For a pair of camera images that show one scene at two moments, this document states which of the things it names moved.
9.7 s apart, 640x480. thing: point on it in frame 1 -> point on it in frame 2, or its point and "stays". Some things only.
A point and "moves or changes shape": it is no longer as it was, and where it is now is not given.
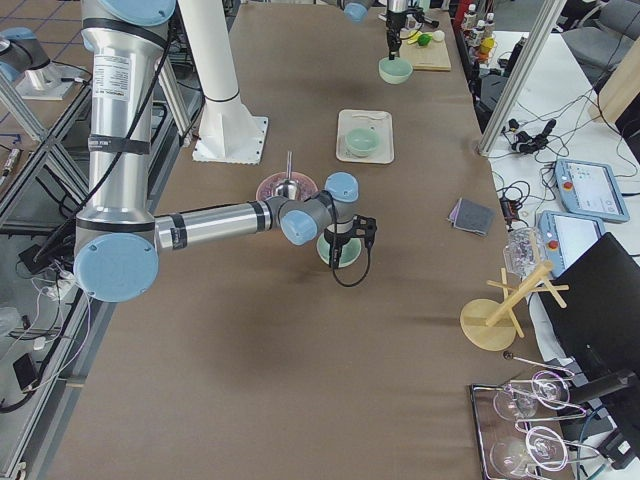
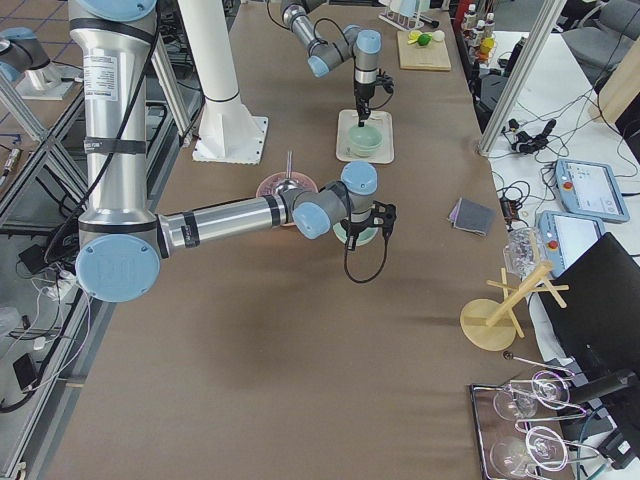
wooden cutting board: [431, 57] stays
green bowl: [394, 71] -> [366, 137]
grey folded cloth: [472, 216] stays
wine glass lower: [542, 448] stays
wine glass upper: [547, 389] stays
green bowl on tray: [362, 141] stays
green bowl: [349, 253] moves or changes shape
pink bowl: [306, 186] stays
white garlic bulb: [438, 35] stays
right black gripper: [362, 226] -> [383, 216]
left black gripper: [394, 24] -> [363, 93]
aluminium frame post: [548, 15] stays
